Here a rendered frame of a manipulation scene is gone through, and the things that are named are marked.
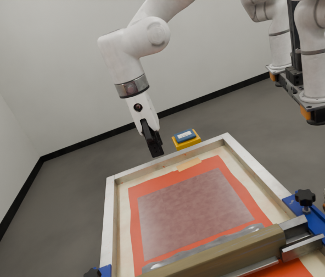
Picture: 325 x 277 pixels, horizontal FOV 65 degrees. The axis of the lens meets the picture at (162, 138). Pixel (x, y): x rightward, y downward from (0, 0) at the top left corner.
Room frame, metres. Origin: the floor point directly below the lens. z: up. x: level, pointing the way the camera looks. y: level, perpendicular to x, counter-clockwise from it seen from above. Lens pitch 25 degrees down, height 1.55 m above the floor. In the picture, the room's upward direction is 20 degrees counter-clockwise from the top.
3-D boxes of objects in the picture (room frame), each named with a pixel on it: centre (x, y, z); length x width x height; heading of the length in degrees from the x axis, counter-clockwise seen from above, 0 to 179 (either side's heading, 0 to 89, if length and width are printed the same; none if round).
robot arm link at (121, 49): (0.60, -0.02, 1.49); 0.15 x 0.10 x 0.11; 106
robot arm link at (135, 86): (0.59, 0.02, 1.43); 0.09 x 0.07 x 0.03; 175
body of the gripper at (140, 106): (0.60, 0.02, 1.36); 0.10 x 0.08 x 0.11; 175
